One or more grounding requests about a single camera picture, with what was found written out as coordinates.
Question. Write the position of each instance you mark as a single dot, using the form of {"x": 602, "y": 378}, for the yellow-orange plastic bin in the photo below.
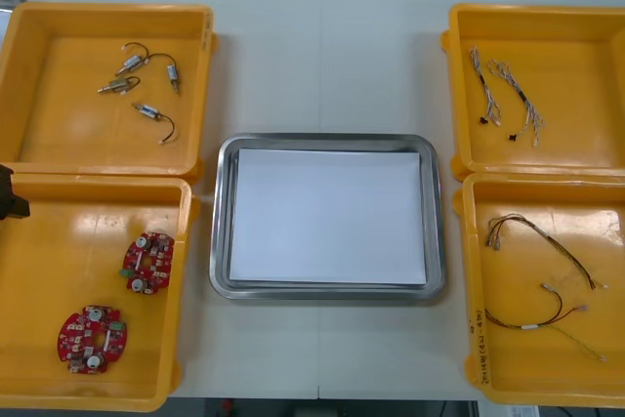
{"x": 49, "y": 143}
{"x": 39, "y": 261}
{"x": 537, "y": 378}
{"x": 576, "y": 143}

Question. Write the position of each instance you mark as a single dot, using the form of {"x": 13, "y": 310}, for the round red circuit board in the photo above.
{"x": 93, "y": 334}
{"x": 146, "y": 263}

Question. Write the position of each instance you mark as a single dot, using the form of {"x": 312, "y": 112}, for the white paper sheet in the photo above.
{"x": 327, "y": 217}

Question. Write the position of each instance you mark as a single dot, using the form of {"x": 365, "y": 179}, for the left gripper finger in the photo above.
{"x": 6, "y": 180}
{"x": 17, "y": 208}

